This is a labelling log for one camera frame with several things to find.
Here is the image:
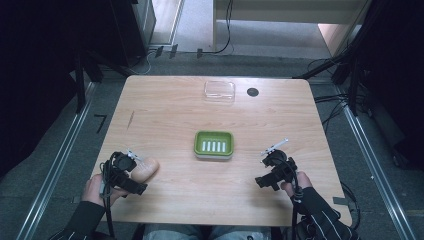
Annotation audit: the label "person's left hand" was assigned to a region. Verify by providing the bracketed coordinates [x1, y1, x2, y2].
[81, 173, 129, 208]

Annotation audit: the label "white desk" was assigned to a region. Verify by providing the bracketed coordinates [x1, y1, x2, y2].
[212, 0, 372, 54]

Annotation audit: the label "green soap dish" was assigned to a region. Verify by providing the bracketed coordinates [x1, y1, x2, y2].
[193, 129, 235, 160]

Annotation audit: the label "black metal stand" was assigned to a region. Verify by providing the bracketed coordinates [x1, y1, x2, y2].
[73, 49, 105, 115]
[292, 49, 363, 117]

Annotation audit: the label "aluminium floor rail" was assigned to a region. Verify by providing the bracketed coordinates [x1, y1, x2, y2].
[15, 81, 98, 240]
[334, 84, 418, 240]

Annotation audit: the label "white floor cable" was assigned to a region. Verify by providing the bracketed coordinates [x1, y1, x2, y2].
[128, 49, 158, 76]

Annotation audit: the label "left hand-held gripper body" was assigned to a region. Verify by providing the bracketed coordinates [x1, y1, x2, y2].
[101, 151, 149, 198]

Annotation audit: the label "bundle of black floor cables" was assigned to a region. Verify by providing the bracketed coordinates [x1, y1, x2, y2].
[306, 58, 374, 136]

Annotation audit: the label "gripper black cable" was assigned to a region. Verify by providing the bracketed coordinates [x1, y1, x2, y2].
[290, 163, 301, 240]
[99, 159, 116, 239]

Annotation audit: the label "clear plastic box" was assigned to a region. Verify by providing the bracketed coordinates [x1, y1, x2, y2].
[203, 79, 236, 104]

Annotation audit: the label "black cabinet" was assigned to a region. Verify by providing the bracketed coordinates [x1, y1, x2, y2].
[108, 0, 157, 68]

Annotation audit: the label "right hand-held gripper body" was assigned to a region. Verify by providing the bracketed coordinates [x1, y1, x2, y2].
[254, 149, 299, 192]

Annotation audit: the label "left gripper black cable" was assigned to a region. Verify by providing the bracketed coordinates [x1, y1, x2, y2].
[99, 159, 116, 239]

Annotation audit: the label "black hanging cable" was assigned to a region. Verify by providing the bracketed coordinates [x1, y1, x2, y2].
[201, 0, 235, 56]

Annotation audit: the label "person's legs in jeans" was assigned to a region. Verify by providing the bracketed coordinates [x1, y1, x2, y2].
[142, 223, 273, 240]

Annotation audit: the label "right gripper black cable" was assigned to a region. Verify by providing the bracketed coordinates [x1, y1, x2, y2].
[290, 163, 301, 240]

